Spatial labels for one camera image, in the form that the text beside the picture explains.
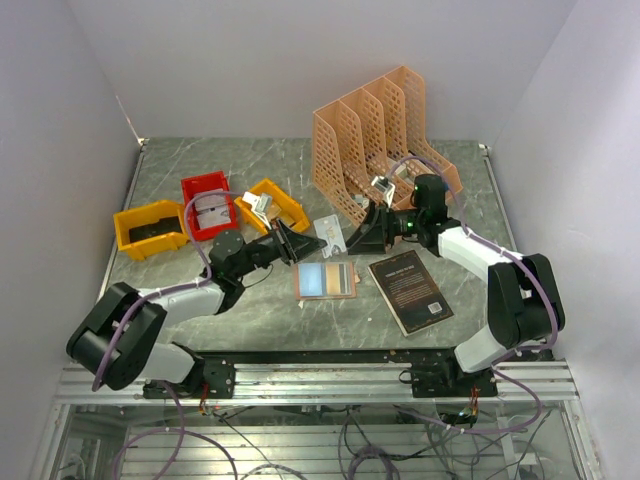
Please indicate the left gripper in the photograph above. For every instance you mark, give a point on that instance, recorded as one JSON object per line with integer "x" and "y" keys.
{"x": 295, "y": 246}

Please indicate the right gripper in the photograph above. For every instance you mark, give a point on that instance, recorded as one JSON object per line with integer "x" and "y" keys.
{"x": 371, "y": 239}

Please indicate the yellow bin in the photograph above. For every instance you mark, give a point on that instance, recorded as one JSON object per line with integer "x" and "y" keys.
{"x": 147, "y": 214}
{"x": 269, "y": 187}

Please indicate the silver VIP credit card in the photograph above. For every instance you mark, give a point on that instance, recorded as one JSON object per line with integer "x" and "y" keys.
{"x": 328, "y": 229}

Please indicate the gold credit card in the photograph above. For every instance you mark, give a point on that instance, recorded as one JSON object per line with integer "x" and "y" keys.
{"x": 338, "y": 279}

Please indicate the red plastic bin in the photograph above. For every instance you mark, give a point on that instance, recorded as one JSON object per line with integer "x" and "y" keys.
{"x": 193, "y": 186}

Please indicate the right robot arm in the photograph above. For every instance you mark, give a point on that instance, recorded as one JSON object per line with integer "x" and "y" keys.
{"x": 523, "y": 304}

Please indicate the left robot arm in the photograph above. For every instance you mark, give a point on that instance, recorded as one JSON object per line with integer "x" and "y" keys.
{"x": 118, "y": 339}

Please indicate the beige cards in yellow bin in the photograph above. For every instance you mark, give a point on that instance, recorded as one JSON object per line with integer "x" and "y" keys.
{"x": 282, "y": 212}

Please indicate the silver cards in red bin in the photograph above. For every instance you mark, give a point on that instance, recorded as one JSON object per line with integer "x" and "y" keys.
{"x": 213, "y": 209}

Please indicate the black book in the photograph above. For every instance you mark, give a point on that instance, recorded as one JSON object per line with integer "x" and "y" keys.
{"x": 410, "y": 292}

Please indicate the orange plastic file organizer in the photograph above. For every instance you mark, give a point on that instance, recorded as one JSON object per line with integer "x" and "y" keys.
{"x": 362, "y": 134}

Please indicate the black item in yellow bin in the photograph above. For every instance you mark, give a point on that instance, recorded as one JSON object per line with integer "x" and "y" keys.
{"x": 162, "y": 226}

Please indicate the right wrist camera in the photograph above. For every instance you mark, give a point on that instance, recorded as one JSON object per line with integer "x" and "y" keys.
{"x": 385, "y": 186}

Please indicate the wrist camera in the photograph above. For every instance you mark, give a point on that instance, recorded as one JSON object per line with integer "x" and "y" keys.
{"x": 385, "y": 186}
{"x": 259, "y": 205}

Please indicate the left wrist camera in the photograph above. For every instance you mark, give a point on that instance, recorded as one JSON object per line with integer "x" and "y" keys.
{"x": 259, "y": 205}

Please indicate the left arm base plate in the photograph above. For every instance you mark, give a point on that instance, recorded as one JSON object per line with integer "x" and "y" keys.
{"x": 211, "y": 379}

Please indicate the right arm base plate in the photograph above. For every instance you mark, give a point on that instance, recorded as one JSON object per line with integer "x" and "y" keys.
{"x": 445, "y": 379}

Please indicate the aluminium mounting rail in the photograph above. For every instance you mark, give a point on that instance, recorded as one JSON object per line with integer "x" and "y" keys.
{"x": 331, "y": 384}

